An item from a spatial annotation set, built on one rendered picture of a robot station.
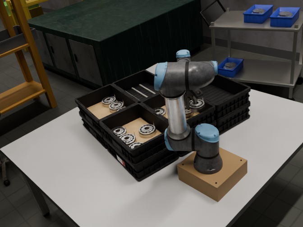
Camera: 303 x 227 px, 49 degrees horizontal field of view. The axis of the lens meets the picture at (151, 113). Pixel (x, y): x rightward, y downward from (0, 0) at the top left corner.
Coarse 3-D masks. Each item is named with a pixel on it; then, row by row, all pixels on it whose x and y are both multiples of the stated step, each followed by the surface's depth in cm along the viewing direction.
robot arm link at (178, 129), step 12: (156, 72) 132; (168, 72) 131; (180, 72) 130; (156, 84) 133; (168, 84) 132; (180, 84) 131; (168, 96) 138; (180, 96) 138; (168, 108) 146; (180, 108) 146; (168, 120) 154; (180, 120) 151; (168, 132) 161; (180, 132) 157; (168, 144) 163; (180, 144) 161
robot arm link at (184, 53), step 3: (180, 51) 179; (183, 51) 179; (186, 51) 178; (177, 54) 178; (180, 54) 177; (183, 54) 176; (186, 54) 176; (189, 54) 178; (177, 57) 179; (180, 57) 177; (183, 57) 177; (186, 57) 177; (189, 57) 179; (177, 60) 178; (189, 60) 178
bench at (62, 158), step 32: (256, 96) 241; (64, 128) 243; (256, 128) 209; (288, 128) 204; (32, 160) 216; (64, 160) 211; (96, 160) 206; (256, 160) 184; (288, 160) 183; (32, 192) 251; (64, 192) 186; (96, 192) 182; (128, 192) 178; (160, 192) 175; (192, 192) 172; (256, 192) 165; (96, 224) 163; (128, 224) 160; (160, 224) 158; (192, 224) 155; (224, 224) 152
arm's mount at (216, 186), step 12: (192, 156) 180; (228, 156) 177; (180, 168) 174; (192, 168) 172; (228, 168) 169; (240, 168) 170; (180, 180) 180; (192, 180) 171; (204, 180) 164; (216, 180) 163; (228, 180) 164; (204, 192) 168; (216, 192) 160
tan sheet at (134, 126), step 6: (138, 120) 213; (126, 126) 210; (132, 126) 209; (138, 126) 208; (132, 132) 203; (138, 132) 202; (156, 132) 199; (138, 138) 197; (144, 138) 196; (150, 138) 195
